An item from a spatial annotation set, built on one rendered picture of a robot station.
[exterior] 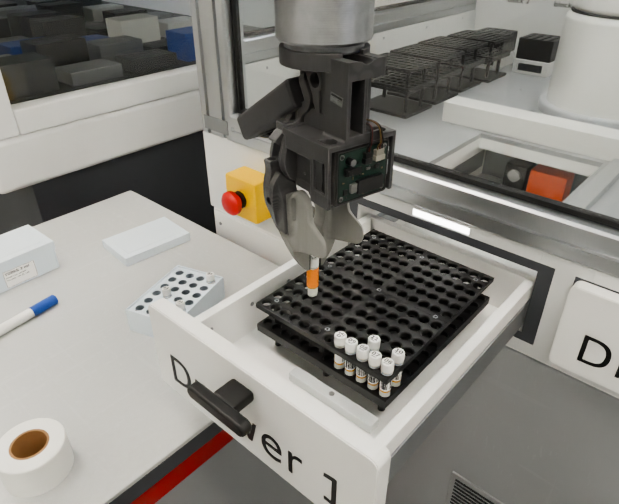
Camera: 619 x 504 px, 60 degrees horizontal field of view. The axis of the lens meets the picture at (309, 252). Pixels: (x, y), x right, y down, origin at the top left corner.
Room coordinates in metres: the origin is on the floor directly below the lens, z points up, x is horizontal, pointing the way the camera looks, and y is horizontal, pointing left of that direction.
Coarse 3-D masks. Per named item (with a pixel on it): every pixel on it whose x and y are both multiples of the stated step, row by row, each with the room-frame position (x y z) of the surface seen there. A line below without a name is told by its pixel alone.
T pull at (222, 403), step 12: (192, 384) 0.34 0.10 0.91; (228, 384) 0.34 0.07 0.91; (240, 384) 0.34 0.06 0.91; (192, 396) 0.33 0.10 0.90; (204, 396) 0.33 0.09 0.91; (216, 396) 0.33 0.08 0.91; (228, 396) 0.33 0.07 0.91; (240, 396) 0.33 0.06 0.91; (252, 396) 0.33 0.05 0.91; (204, 408) 0.32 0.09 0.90; (216, 408) 0.31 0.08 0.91; (228, 408) 0.31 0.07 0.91; (240, 408) 0.32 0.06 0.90; (228, 420) 0.30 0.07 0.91; (240, 420) 0.30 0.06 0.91; (240, 432) 0.29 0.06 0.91
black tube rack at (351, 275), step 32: (352, 256) 0.57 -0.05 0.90; (384, 256) 0.58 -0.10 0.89; (416, 256) 0.57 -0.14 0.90; (288, 288) 0.51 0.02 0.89; (320, 288) 0.50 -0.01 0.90; (352, 288) 0.50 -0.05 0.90; (384, 288) 0.50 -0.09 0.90; (416, 288) 0.50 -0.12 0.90; (448, 288) 0.50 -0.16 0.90; (320, 320) 0.44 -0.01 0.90; (352, 320) 0.45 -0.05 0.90; (384, 320) 0.44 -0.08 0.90; (416, 320) 0.44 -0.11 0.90; (448, 320) 0.44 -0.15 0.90; (320, 352) 0.43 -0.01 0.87; (384, 352) 0.40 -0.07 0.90; (416, 352) 0.39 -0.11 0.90; (352, 384) 0.38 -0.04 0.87
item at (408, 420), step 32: (384, 224) 0.67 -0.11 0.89; (448, 256) 0.60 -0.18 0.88; (480, 256) 0.58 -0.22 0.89; (256, 288) 0.51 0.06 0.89; (480, 288) 0.57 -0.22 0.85; (512, 288) 0.54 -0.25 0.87; (224, 320) 0.47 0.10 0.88; (256, 320) 0.51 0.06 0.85; (480, 320) 0.52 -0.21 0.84; (512, 320) 0.48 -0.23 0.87; (256, 352) 0.46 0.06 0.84; (288, 352) 0.46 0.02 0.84; (448, 352) 0.46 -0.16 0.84; (480, 352) 0.42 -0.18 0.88; (416, 384) 0.41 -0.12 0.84; (448, 384) 0.37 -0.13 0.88; (384, 416) 0.37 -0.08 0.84; (416, 416) 0.33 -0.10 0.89; (416, 448) 0.33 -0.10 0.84
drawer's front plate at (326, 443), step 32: (160, 320) 0.42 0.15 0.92; (192, 320) 0.41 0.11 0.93; (160, 352) 0.43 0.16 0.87; (192, 352) 0.39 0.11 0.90; (224, 352) 0.36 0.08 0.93; (256, 384) 0.33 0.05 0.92; (288, 384) 0.32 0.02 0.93; (256, 416) 0.33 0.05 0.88; (288, 416) 0.31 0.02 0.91; (320, 416) 0.29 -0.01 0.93; (256, 448) 0.34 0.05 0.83; (288, 448) 0.31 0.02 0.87; (320, 448) 0.28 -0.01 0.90; (352, 448) 0.26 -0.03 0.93; (384, 448) 0.26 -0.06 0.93; (288, 480) 0.31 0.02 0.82; (320, 480) 0.28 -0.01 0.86; (352, 480) 0.26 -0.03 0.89; (384, 480) 0.25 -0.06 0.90
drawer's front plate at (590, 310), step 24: (576, 288) 0.46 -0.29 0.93; (600, 288) 0.46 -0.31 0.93; (576, 312) 0.46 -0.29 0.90; (600, 312) 0.45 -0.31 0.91; (576, 336) 0.46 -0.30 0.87; (600, 336) 0.44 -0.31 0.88; (552, 360) 0.47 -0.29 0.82; (576, 360) 0.45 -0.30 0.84; (600, 360) 0.44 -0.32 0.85; (600, 384) 0.43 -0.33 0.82
